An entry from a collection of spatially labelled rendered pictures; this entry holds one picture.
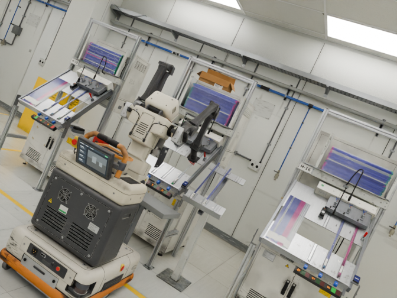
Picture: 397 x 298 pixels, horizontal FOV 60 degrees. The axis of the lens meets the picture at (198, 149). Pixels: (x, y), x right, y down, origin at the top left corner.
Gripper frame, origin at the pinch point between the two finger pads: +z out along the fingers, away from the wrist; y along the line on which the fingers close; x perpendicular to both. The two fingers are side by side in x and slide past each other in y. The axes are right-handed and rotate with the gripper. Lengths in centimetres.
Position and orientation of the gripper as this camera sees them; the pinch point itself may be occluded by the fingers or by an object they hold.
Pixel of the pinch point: (192, 164)
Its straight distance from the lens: 314.9
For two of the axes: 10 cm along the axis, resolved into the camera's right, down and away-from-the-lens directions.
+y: -8.3, -4.3, 3.5
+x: -5.5, 5.8, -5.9
